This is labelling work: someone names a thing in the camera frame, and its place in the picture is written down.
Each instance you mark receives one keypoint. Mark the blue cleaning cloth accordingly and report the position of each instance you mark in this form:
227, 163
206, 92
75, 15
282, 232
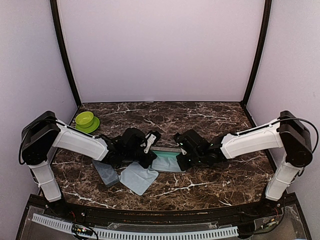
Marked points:
165, 164
138, 179

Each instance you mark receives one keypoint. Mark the black frame post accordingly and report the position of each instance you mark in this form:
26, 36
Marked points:
63, 52
258, 53

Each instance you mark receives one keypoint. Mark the white cable duct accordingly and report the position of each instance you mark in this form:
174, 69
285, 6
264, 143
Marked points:
117, 231

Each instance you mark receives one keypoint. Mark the black front rail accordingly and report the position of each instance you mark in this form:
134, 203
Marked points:
240, 214

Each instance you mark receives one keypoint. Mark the right black frame post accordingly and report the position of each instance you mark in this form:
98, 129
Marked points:
258, 53

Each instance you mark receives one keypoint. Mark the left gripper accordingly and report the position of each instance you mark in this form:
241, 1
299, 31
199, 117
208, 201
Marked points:
152, 156

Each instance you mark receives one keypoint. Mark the light grey glasses case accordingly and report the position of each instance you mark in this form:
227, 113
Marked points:
167, 153

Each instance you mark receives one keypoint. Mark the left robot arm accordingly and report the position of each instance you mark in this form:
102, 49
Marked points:
47, 132

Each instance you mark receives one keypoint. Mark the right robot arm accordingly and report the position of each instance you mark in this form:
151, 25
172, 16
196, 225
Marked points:
285, 132

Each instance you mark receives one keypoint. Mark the green bowl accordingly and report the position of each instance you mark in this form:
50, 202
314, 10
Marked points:
86, 122

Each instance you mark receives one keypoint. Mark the left black frame post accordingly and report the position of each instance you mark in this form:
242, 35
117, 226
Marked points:
63, 52

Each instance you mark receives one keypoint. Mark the dark grey glasses case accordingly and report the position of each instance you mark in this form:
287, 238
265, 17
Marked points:
107, 173

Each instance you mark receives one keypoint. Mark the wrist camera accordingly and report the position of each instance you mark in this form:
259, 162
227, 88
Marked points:
150, 139
179, 142

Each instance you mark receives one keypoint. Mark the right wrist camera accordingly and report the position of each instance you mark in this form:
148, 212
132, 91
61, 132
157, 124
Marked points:
179, 142

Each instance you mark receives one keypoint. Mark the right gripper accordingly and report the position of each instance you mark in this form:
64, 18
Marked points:
183, 165

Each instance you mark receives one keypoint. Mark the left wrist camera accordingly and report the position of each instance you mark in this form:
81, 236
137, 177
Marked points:
150, 139

